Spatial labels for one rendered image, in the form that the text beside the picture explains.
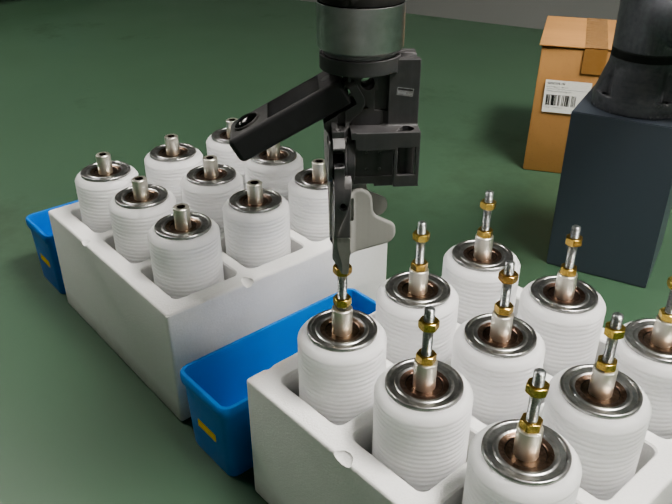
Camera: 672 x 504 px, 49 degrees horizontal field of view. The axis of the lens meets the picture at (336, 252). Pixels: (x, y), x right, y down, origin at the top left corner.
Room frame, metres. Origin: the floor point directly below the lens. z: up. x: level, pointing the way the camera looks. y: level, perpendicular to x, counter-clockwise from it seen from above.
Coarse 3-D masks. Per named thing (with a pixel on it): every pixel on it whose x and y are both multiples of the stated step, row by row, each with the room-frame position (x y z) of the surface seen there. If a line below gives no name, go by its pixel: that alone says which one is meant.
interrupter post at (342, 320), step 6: (336, 312) 0.63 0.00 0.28; (342, 312) 0.63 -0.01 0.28; (348, 312) 0.63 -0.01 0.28; (336, 318) 0.63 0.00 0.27; (342, 318) 0.63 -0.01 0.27; (348, 318) 0.63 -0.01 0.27; (336, 324) 0.63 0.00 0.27; (342, 324) 0.63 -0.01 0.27; (348, 324) 0.63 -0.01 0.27; (336, 330) 0.63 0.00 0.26; (342, 330) 0.63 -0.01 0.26; (348, 330) 0.63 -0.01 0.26; (342, 336) 0.63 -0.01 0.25
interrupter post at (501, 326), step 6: (492, 312) 0.63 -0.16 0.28; (492, 318) 0.62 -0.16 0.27; (498, 318) 0.62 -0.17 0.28; (504, 318) 0.62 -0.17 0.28; (510, 318) 0.62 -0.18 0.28; (492, 324) 0.62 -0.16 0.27; (498, 324) 0.62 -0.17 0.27; (504, 324) 0.62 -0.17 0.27; (510, 324) 0.62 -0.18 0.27; (492, 330) 0.62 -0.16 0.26; (498, 330) 0.62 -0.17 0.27; (504, 330) 0.62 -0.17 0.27; (510, 330) 0.62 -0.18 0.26; (492, 336) 0.62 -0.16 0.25; (498, 336) 0.62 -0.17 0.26; (504, 336) 0.62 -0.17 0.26; (510, 336) 0.62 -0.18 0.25
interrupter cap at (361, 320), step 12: (324, 312) 0.66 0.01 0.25; (360, 312) 0.66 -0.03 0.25; (312, 324) 0.64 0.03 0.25; (324, 324) 0.64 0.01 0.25; (360, 324) 0.64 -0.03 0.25; (372, 324) 0.64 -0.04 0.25; (312, 336) 0.62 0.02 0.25; (324, 336) 0.62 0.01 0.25; (336, 336) 0.63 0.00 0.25; (348, 336) 0.63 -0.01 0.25; (360, 336) 0.62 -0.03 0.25; (372, 336) 0.62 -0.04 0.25; (324, 348) 0.60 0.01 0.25; (336, 348) 0.60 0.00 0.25; (348, 348) 0.60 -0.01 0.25; (360, 348) 0.60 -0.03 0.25
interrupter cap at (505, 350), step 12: (468, 324) 0.64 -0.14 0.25; (480, 324) 0.64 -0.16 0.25; (516, 324) 0.64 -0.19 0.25; (528, 324) 0.64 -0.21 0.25; (468, 336) 0.62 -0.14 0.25; (480, 336) 0.62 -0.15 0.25; (516, 336) 0.63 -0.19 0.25; (528, 336) 0.62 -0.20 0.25; (480, 348) 0.60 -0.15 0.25; (492, 348) 0.60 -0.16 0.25; (504, 348) 0.60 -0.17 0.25; (516, 348) 0.60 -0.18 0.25; (528, 348) 0.60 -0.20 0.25
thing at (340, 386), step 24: (384, 336) 0.63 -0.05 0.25; (312, 360) 0.60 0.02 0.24; (336, 360) 0.59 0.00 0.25; (360, 360) 0.59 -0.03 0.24; (384, 360) 0.62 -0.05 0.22; (312, 384) 0.60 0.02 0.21; (336, 384) 0.59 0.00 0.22; (360, 384) 0.59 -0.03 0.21; (336, 408) 0.59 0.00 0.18; (360, 408) 0.59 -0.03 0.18
